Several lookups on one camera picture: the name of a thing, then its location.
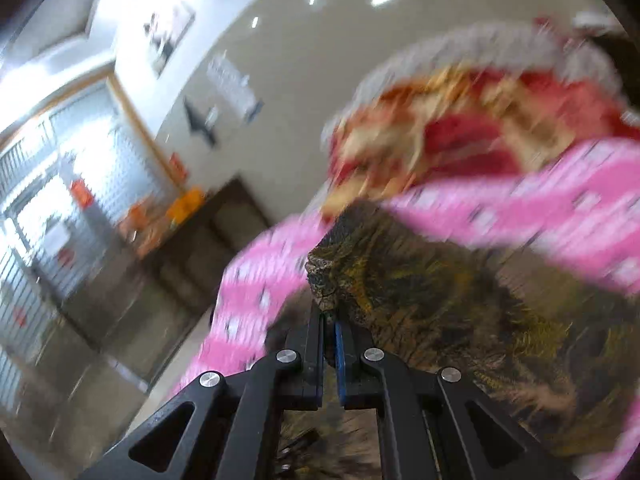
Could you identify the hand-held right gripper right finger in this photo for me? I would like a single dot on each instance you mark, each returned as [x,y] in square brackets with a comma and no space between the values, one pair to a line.
[342,365]

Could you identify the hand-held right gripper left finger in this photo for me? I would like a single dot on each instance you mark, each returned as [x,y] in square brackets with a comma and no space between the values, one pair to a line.
[315,360]

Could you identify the dark floral patterned garment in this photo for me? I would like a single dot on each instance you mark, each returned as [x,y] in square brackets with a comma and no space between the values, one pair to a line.
[425,300]

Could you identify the yellow orange box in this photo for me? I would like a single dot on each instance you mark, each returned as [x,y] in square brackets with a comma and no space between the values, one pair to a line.
[185,207]

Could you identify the red and yellow blanket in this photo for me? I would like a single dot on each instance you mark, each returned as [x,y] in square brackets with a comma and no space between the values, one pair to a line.
[460,135]

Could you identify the pink penguin print bedsheet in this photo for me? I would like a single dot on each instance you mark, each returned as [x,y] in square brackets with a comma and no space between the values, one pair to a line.
[550,210]

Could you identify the window with metal grille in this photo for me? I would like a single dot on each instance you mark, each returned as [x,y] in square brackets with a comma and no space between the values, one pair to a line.
[65,185]

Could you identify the black bird wall decal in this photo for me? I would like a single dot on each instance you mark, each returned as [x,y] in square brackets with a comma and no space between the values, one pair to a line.
[202,122]

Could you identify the white wall notice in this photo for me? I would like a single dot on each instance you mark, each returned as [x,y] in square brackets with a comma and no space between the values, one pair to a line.
[232,82]

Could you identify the framed wall poster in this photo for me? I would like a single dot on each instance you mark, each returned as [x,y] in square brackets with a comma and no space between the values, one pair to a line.
[167,35]

